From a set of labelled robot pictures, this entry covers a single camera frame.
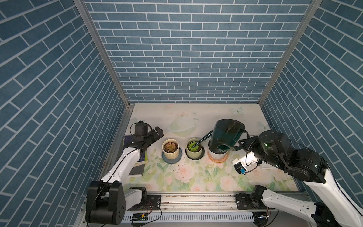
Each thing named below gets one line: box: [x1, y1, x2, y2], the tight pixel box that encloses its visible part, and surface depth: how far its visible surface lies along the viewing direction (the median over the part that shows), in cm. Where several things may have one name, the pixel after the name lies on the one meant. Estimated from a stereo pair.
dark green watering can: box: [191, 118, 251, 155], surface depth 70 cm
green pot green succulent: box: [186, 138, 203, 159], surface depth 88 cm
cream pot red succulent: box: [162, 138, 180, 160], surface depth 88 cm
